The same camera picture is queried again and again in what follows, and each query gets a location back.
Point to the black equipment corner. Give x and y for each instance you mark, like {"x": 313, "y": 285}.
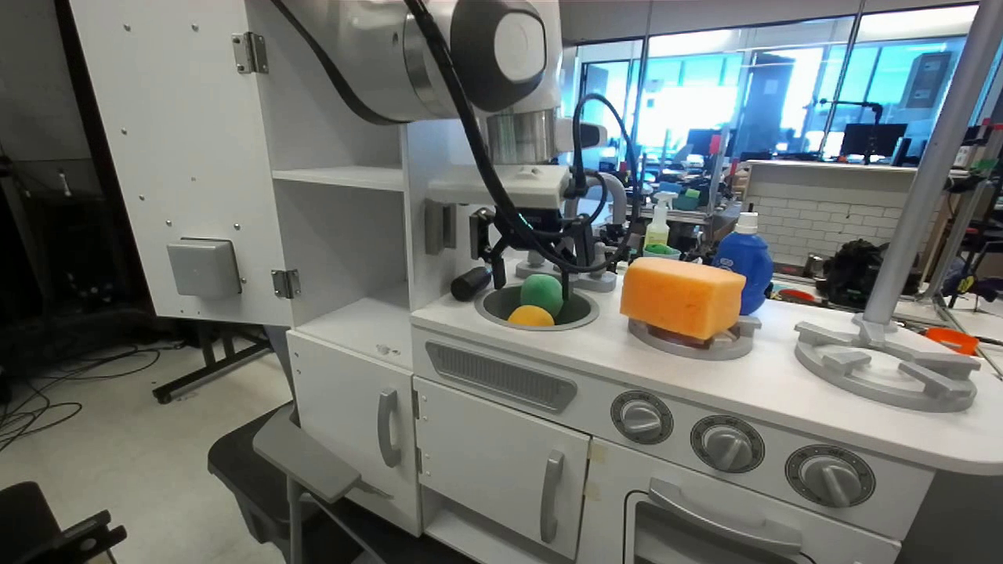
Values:
{"x": 41, "y": 535}

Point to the white under-sink cabinet door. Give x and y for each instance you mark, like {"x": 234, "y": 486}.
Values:
{"x": 489, "y": 460}

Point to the green plush ball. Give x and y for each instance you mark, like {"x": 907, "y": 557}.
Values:
{"x": 544, "y": 296}

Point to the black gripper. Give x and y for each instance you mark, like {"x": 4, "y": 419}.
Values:
{"x": 528, "y": 238}

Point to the white brick pattern counter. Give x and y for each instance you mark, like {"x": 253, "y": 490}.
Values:
{"x": 825, "y": 213}

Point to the grey round sink basin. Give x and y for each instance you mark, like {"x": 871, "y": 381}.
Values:
{"x": 581, "y": 308}

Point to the black bag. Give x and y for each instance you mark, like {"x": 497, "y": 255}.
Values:
{"x": 848, "y": 275}

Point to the black cylinder shaker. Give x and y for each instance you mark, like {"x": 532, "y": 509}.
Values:
{"x": 471, "y": 282}

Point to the grey metal pole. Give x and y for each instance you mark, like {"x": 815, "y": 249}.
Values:
{"x": 927, "y": 189}

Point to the white cabinet door with dispenser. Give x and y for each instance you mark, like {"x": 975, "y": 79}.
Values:
{"x": 157, "y": 136}

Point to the orange hand tool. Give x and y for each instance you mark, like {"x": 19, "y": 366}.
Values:
{"x": 951, "y": 340}

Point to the white oven door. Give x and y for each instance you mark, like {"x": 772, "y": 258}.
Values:
{"x": 615, "y": 490}

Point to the orange sponge block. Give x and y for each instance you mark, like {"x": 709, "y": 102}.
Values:
{"x": 683, "y": 296}

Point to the blue bottle with white cap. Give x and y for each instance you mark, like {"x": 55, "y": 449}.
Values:
{"x": 748, "y": 266}

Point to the yellow ball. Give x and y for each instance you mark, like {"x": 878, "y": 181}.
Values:
{"x": 532, "y": 317}

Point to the black cart platform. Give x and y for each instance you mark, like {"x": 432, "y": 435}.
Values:
{"x": 236, "y": 472}

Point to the grey stove knob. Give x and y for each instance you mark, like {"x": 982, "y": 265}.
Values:
{"x": 727, "y": 445}
{"x": 829, "y": 478}
{"x": 641, "y": 419}

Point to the grey toy faucet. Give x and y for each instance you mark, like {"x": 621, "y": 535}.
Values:
{"x": 615, "y": 205}

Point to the black metal stand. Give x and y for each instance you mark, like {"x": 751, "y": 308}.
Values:
{"x": 213, "y": 366}

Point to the white toy play kitchen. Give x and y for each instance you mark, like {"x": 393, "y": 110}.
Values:
{"x": 772, "y": 381}

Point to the small white fridge door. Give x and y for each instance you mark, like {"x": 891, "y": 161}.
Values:
{"x": 345, "y": 419}

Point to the black computer monitor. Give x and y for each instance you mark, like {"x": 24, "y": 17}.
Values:
{"x": 873, "y": 143}

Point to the clear spray bottle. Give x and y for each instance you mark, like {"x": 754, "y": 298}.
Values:
{"x": 656, "y": 230}

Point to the grey toy wall phone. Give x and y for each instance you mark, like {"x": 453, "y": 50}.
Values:
{"x": 439, "y": 226}

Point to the grey stool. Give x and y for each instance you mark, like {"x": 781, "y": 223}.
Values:
{"x": 303, "y": 456}

